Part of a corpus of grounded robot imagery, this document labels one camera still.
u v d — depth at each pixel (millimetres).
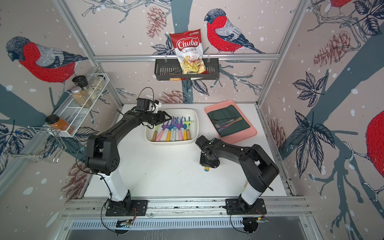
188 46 816
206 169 861
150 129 780
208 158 737
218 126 1045
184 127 1045
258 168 450
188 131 1014
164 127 1049
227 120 1089
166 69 949
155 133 1008
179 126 1047
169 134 1007
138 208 731
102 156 496
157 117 827
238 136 1008
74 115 744
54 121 593
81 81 733
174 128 1039
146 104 765
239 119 1104
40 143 598
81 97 714
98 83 848
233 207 724
